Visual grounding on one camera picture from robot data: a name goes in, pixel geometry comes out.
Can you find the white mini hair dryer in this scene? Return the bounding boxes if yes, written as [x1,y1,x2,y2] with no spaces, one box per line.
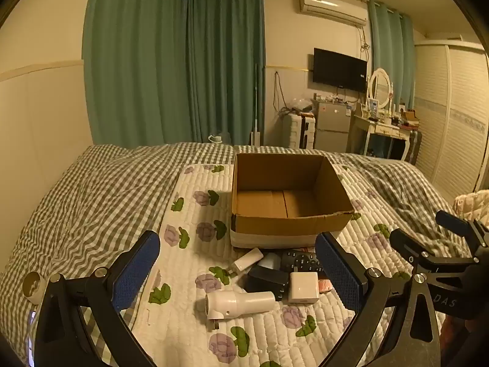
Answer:
[204,290,276,331]

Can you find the black power adapter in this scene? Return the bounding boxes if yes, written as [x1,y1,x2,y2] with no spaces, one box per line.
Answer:
[244,265,290,301]

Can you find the white floral quilted mat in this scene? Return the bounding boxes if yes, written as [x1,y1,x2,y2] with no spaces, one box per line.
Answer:
[130,164,451,367]

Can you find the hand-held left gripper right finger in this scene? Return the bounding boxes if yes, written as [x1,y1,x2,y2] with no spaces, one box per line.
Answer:
[314,231,446,367]

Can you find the white louvred wardrobe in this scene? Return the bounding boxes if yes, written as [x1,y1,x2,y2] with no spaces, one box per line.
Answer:
[413,38,489,199]

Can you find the white mop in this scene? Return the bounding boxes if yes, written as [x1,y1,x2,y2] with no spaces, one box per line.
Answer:
[250,63,262,146]

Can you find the narrow green curtain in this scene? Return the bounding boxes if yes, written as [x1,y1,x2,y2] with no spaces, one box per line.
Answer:
[183,0,266,146]

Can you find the wide green curtain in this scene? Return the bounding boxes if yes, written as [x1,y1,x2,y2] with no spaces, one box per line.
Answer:
[82,0,192,148]

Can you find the pale teal curtain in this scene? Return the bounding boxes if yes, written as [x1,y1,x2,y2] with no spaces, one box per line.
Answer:
[367,0,416,109]

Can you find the black wall television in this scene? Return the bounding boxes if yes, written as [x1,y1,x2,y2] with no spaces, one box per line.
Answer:
[312,48,368,93]

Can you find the white suitcase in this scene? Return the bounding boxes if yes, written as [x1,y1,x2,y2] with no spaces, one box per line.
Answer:
[283,113,317,150]

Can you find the white oval vanity mirror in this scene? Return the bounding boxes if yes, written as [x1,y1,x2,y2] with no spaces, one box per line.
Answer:
[367,68,394,109]

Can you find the grey small fridge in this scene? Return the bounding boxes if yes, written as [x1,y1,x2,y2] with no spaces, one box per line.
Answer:
[313,99,353,153]

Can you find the white vanity table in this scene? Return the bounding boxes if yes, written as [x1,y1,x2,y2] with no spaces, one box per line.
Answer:
[349,113,411,161]

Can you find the dark suitcase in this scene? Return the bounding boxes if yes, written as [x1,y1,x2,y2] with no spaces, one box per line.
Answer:
[405,129,423,165]

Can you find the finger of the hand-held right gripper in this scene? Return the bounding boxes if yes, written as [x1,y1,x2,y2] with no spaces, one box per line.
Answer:
[435,209,489,249]
[389,228,436,264]

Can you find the white usb dongle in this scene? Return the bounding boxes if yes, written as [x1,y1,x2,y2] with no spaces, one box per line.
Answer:
[228,248,264,276]

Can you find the pale frilled cushion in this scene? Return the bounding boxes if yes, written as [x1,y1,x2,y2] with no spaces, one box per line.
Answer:
[453,190,489,218]

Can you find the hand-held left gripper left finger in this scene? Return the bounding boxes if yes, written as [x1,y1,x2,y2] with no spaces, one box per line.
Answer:
[34,230,161,367]

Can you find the white charger cube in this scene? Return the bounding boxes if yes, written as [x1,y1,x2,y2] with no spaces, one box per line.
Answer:
[287,271,320,306]

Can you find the brown cardboard box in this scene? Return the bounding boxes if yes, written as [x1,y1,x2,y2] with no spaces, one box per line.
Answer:
[229,153,356,249]

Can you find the hanging wall cables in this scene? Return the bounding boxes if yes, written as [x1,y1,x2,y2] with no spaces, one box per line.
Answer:
[273,71,291,113]

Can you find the black remote control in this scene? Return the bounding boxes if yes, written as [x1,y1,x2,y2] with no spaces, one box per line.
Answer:
[281,250,325,276]

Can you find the clear plastic bag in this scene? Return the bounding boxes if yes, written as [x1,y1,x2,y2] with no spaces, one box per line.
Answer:
[285,97,314,114]

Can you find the grey white small device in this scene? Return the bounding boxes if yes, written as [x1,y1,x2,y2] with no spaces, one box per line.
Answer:
[257,252,283,272]

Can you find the white air conditioner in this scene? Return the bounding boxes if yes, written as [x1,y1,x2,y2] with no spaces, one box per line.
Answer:
[298,0,368,27]

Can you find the tape roll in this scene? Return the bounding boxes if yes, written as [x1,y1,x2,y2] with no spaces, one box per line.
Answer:
[22,271,48,304]

